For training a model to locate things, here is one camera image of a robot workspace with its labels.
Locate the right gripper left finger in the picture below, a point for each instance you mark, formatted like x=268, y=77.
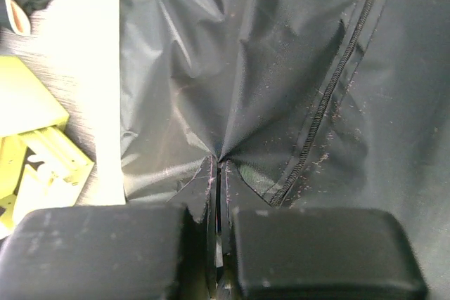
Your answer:
x=192, y=235

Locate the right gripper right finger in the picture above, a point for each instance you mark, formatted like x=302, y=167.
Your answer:
x=232, y=189

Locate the yellow hard-shell suitcase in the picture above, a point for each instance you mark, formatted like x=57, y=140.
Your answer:
x=336, y=113

